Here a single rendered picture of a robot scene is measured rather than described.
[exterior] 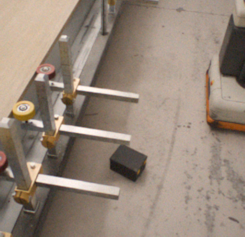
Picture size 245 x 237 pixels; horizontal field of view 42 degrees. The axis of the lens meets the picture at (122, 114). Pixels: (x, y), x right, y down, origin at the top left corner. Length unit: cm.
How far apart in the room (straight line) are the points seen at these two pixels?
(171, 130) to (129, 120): 32
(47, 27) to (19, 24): 15
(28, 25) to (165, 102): 133
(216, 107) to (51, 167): 138
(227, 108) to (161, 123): 50
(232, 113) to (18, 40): 149
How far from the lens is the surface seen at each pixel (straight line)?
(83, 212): 200
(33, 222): 120
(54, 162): 133
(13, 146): 92
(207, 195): 215
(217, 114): 238
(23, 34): 172
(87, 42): 215
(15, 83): 140
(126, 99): 141
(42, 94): 110
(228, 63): 251
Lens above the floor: 175
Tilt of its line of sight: 44 degrees down
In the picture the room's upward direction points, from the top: 3 degrees clockwise
